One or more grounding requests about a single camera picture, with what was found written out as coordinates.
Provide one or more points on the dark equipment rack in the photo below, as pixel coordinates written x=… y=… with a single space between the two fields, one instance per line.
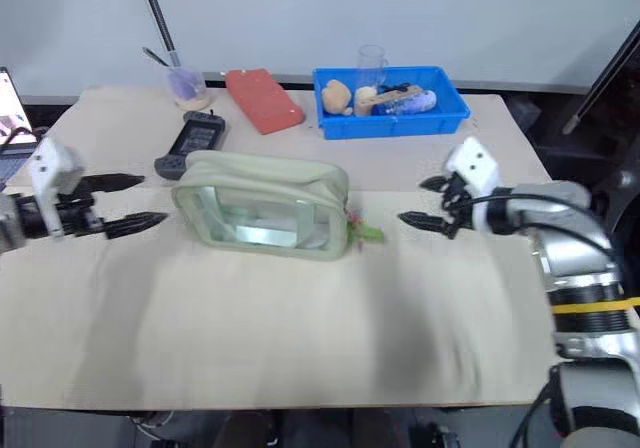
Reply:
x=575 y=138

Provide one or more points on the beige table cover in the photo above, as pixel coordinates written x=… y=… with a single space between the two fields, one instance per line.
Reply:
x=280 y=328

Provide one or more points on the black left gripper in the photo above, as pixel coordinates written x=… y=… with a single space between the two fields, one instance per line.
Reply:
x=80 y=218

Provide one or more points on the black slanted stand leg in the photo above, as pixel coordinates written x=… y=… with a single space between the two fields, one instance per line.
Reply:
x=607 y=65

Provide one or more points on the blue patterned bottle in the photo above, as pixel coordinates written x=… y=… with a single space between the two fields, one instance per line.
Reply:
x=410 y=103

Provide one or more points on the tan plush bear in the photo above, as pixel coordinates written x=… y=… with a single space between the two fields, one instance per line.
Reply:
x=336 y=95

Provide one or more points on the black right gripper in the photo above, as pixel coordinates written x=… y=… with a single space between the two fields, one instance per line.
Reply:
x=457 y=213

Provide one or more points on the clear glass cup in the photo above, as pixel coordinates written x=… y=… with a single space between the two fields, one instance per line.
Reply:
x=372 y=65

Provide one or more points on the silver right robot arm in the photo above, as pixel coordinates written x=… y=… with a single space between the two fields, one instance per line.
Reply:
x=567 y=248

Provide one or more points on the black handheld controller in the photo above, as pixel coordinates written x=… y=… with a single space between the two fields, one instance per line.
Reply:
x=195 y=140

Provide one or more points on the red rectangular sponge block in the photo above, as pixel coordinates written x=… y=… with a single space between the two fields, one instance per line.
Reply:
x=262 y=100

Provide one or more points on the blue plastic bin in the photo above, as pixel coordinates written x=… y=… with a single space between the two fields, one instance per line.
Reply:
x=390 y=124

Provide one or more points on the green pouch with clear window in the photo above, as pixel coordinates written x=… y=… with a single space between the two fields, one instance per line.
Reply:
x=260 y=178

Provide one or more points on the glass beaker with purple contents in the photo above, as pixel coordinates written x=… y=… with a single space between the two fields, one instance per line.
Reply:
x=187 y=88

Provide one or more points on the cream round plush toy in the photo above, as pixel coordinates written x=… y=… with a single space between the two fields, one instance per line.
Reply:
x=364 y=95

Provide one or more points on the black metal pole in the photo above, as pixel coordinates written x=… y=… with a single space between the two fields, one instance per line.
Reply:
x=157 y=13

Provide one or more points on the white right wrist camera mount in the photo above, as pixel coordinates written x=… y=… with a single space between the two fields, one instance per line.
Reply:
x=475 y=165

